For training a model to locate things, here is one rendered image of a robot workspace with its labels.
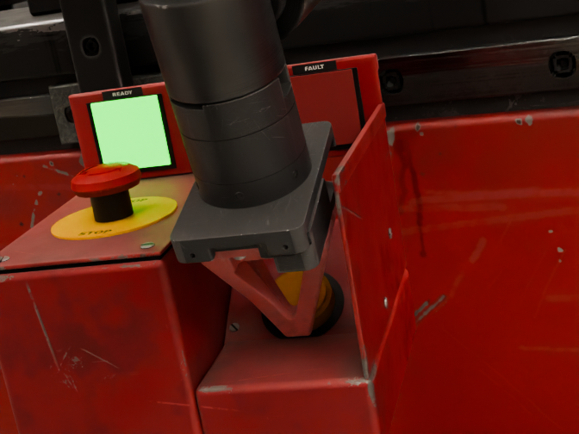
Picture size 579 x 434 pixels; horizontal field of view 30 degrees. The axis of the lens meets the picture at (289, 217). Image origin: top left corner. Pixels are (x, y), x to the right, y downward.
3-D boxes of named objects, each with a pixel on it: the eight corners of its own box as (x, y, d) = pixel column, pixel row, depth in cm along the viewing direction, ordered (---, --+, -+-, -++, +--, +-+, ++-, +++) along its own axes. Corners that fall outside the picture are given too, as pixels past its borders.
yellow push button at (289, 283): (271, 345, 61) (260, 325, 59) (277, 289, 63) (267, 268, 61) (337, 341, 60) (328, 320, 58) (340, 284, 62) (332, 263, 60)
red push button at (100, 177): (71, 243, 60) (55, 181, 59) (97, 220, 64) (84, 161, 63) (137, 236, 59) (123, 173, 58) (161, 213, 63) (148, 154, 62)
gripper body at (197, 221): (339, 150, 58) (310, 21, 54) (311, 262, 49) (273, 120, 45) (224, 163, 59) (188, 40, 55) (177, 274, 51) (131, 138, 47)
